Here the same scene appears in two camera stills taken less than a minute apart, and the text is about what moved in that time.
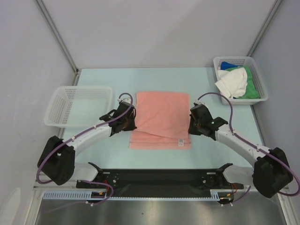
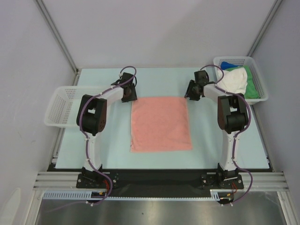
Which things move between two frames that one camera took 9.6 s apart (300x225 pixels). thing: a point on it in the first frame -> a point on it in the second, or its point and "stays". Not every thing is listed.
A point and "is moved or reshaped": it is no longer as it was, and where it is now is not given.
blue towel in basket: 224,65 stays
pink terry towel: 162,120 is moved or reshaped
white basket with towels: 238,78 stays
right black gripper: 193,125 -> 190,91
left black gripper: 132,126 -> 132,97
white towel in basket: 233,84 stays
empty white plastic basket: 78,106 stays
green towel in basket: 251,92 stays
